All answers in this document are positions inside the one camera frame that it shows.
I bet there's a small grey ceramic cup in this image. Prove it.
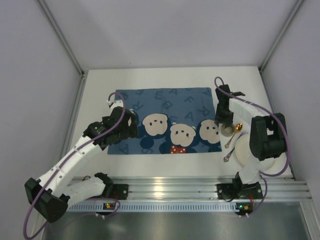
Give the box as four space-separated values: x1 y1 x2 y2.
220 124 236 137

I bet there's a white round plate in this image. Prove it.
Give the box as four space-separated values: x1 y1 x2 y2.
235 134 287 174

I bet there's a blue bear print placemat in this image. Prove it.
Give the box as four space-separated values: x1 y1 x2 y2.
107 87 222 155

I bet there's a gold spoon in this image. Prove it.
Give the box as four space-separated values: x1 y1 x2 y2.
224 122 243 149

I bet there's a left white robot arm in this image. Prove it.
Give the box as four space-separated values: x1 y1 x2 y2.
24 106 138 223

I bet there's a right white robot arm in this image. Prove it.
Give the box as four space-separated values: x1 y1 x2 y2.
215 84 291 198

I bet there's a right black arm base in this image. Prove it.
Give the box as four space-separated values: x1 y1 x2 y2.
216 182 263 202

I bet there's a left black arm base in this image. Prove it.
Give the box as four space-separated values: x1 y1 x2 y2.
106 184 129 200

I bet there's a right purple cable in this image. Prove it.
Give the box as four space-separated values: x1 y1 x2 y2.
214 76 292 218

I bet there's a purple cable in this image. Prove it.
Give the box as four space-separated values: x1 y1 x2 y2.
214 76 292 218
23 91 127 239

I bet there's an aluminium mounting rail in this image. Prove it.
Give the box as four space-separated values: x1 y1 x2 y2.
112 177 312 202

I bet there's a perforated white cable duct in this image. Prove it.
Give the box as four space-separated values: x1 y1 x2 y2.
68 201 252 213

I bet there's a left aluminium frame post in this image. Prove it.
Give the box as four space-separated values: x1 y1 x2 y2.
35 0 85 76

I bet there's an aluminium frame post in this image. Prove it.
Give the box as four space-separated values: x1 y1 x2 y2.
258 0 306 74
35 0 85 76

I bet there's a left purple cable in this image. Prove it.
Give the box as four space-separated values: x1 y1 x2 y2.
23 91 127 239

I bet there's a right aluminium frame post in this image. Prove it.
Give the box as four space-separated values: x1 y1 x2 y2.
258 0 306 74

